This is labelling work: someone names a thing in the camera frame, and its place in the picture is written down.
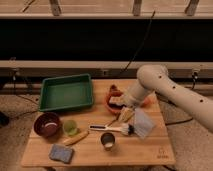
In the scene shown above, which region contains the dark red bowl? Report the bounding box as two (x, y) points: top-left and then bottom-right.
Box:
(33, 112), (61, 138)

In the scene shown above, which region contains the blue sponge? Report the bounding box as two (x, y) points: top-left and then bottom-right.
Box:
(49, 144), (74, 164)

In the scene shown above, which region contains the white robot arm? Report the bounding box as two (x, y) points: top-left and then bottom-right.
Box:
(122, 65), (213, 133)

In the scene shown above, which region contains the clear plastic bag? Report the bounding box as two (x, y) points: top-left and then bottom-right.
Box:
(133, 108), (155, 139)

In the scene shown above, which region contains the small metal cup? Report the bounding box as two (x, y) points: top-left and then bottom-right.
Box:
(101, 132), (115, 150)

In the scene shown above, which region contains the green plastic tray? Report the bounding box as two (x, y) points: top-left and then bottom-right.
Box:
(39, 74), (94, 112)

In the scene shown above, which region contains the green plastic cup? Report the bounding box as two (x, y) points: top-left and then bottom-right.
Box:
(63, 120), (78, 136)

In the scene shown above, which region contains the black cable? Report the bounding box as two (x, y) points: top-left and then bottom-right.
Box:
(117, 9), (157, 78)

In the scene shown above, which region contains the orange pan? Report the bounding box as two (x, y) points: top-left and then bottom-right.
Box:
(104, 84), (151, 115)

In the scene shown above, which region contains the metal spoon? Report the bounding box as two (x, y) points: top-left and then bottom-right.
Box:
(106, 118), (118, 126)

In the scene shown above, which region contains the wooden table board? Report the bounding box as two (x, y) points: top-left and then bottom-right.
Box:
(21, 79), (175, 167)

